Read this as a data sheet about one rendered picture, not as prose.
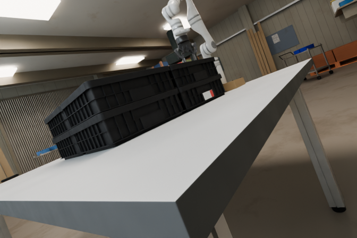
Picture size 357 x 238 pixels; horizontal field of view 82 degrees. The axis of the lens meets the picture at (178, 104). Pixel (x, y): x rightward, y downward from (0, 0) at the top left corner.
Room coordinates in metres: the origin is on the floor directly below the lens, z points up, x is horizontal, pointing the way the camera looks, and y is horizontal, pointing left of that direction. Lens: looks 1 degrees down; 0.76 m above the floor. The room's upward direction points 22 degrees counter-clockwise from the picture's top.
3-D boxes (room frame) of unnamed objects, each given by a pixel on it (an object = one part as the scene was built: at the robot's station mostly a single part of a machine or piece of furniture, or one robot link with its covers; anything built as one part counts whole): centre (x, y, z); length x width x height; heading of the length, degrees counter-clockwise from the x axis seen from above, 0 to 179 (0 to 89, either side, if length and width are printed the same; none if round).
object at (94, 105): (0.89, 0.22, 0.87); 0.40 x 0.30 x 0.11; 136
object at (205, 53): (1.50, -0.35, 1.00); 0.09 x 0.09 x 0.17; 43
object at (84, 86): (0.89, 0.22, 0.92); 0.40 x 0.30 x 0.02; 136
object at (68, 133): (1.10, 0.43, 0.76); 0.40 x 0.30 x 0.12; 136
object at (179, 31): (1.19, -0.16, 1.13); 0.11 x 0.09 x 0.06; 9
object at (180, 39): (1.21, -0.16, 1.06); 0.08 x 0.08 x 0.09
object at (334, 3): (4.73, -4.37, 1.45); 0.49 x 0.40 x 0.28; 142
